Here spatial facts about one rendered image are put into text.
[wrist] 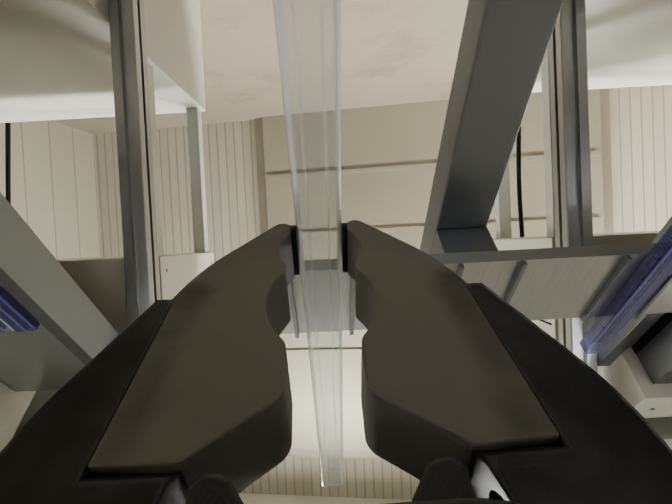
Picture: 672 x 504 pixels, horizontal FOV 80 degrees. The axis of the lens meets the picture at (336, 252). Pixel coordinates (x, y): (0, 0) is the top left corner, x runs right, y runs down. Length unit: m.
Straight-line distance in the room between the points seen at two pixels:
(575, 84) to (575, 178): 0.15
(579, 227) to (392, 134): 2.47
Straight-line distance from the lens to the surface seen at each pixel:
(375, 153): 3.10
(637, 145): 3.56
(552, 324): 0.89
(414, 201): 3.04
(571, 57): 0.79
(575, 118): 0.77
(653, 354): 0.74
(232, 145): 3.41
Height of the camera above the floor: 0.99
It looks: 1 degrees up
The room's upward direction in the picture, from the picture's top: 177 degrees clockwise
